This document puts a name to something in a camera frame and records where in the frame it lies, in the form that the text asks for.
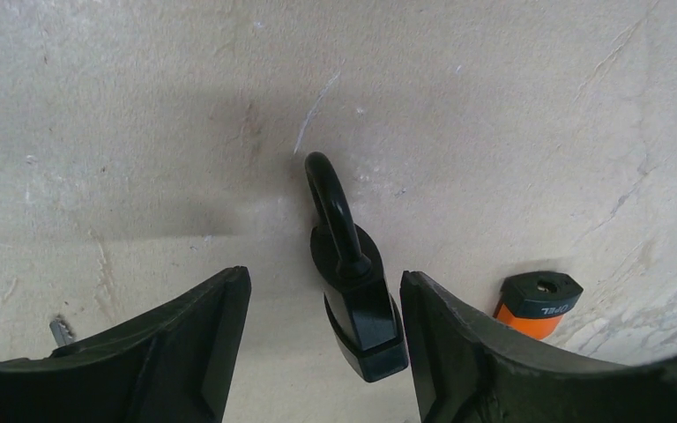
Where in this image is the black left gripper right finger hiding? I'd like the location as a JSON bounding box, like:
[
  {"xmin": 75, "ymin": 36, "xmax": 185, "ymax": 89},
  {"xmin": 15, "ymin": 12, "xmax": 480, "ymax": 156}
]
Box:
[{"xmin": 400, "ymin": 271, "xmax": 677, "ymax": 422}]

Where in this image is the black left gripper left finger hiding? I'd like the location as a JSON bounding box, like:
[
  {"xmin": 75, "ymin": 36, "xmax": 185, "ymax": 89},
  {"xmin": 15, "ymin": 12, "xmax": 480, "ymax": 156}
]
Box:
[{"xmin": 0, "ymin": 266, "xmax": 251, "ymax": 422}]

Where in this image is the black key bunch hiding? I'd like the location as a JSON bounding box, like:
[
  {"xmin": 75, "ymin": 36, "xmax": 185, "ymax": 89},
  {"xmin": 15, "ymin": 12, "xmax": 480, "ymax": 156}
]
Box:
[{"xmin": 48, "ymin": 315, "xmax": 77, "ymax": 347}]

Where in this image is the orange black padlock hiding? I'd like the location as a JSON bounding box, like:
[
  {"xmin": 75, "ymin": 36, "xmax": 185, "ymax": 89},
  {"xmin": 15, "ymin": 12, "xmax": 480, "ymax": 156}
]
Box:
[{"xmin": 493, "ymin": 271, "xmax": 584, "ymax": 340}]

